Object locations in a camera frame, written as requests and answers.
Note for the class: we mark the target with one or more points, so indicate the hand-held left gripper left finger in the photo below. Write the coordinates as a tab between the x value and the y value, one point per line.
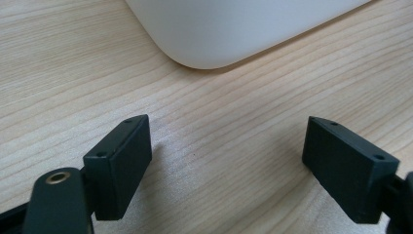
117	169

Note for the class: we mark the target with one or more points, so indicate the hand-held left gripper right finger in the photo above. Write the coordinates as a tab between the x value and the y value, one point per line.
350	172

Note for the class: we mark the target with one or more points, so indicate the white plastic bin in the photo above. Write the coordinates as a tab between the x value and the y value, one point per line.
227	29

